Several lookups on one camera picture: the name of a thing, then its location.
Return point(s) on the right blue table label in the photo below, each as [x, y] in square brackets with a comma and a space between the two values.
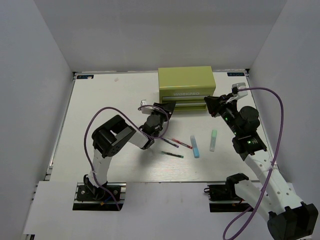
[235, 74]

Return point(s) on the green metal drawer chest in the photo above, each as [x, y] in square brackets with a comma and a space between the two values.
[186, 81]

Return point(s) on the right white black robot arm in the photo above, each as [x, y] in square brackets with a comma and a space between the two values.
[286, 214]

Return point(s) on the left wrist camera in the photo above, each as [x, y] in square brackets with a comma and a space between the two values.
[145, 108]

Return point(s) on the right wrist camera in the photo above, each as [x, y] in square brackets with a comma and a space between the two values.
[239, 90]

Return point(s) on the red gel pen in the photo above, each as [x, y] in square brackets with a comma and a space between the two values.
[181, 143]

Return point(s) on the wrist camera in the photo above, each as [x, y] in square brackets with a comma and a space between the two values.
[239, 90]
[145, 108]

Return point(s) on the blue highlighter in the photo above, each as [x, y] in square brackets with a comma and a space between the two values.
[195, 148]

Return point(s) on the left blue table label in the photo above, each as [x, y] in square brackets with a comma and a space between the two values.
[85, 77]

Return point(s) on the chest drawer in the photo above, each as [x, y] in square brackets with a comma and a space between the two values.
[190, 98]

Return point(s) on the green cap highlighter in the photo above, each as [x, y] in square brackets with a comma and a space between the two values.
[213, 140]

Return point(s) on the green gel pen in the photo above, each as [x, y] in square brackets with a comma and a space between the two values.
[172, 154]

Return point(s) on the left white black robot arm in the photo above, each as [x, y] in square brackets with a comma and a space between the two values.
[113, 135]

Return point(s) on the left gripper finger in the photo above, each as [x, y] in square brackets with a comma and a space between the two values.
[159, 108]
[169, 107]

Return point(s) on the purple gel pen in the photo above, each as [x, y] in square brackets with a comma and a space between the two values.
[169, 142]

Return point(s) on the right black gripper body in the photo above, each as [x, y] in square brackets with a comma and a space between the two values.
[227, 109]

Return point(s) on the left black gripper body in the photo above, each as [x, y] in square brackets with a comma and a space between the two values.
[163, 117]

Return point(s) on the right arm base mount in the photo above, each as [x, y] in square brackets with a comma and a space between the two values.
[222, 201]

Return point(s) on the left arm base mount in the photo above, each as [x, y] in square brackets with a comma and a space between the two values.
[84, 200]

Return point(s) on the blue table label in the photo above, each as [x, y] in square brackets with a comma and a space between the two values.
[85, 77]
[235, 74]

